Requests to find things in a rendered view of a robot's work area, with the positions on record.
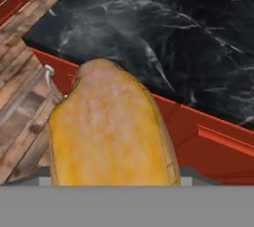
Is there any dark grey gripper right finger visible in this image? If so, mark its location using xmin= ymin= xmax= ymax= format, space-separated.
xmin=179 ymin=166 xmax=222 ymax=187

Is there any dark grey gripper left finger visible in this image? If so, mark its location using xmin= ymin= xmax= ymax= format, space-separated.
xmin=7 ymin=166 xmax=52 ymax=187

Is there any red panelled cabinet door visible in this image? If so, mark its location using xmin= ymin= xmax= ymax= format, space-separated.
xmin=172 ymin=102 xmax=254 ymax=186

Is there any silver curved cabinet handle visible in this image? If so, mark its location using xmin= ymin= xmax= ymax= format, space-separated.
xmin=44 ymin=64 xmax=64 ymax=104

